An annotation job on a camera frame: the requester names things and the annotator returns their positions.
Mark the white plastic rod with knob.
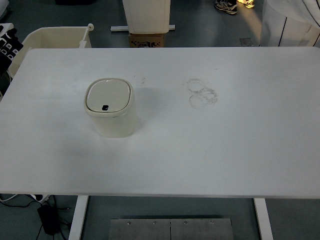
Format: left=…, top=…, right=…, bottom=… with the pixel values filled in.
left=78, top=23, right=95, bottom=49

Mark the white cable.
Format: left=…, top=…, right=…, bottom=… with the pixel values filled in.
left=0, top=193, right=20, bottom=202

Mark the grey floor socket plate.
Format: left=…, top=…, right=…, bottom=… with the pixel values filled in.
left=239, top=37, right=255, bottom=47

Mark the person's brightly lit shoe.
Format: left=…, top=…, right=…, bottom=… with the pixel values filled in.
left=237, top=0, right=256, bottom=9

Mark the white power strip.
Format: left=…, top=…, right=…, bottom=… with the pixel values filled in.
left=29, top=193, right=50, bottom=202

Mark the grey metal plate with screws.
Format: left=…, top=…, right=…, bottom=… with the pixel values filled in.
left=110, top=218, right=235, bottom=240

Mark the black cable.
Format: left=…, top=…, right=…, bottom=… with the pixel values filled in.
left=0, top=195, right=39, bottom=209

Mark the white object with black lines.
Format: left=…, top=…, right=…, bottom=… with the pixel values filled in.
left=259, top=0, right=320, bottom=49

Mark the brown printed cardboard box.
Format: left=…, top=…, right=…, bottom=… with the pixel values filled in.
left=128, top=32, right=166, bottom=49

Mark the cream plastic storage crate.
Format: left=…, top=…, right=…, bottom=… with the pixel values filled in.
left=9, top=26, right=93, bottom=78

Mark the person's black and white shoe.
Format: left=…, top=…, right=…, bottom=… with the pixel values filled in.
left=214, top=0, right=239, bottom=16

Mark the black power adapter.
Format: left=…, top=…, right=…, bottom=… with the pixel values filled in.
left=37, top=204, right=61, bottom=236

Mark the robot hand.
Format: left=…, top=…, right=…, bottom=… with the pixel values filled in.
left=0, top=24, right=19, bottom=74

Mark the cream plastic trash bin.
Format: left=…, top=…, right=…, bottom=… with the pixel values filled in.
left=83, top=78, right=139, bottom=139

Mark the white table leg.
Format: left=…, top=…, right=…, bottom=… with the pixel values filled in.
left=68, top=195, right=90, bottom=240
left=253, top=197, right=275, bottom=240

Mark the grey metal base bar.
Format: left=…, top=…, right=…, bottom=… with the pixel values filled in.
left=110, top=24, right=177, bottom=33

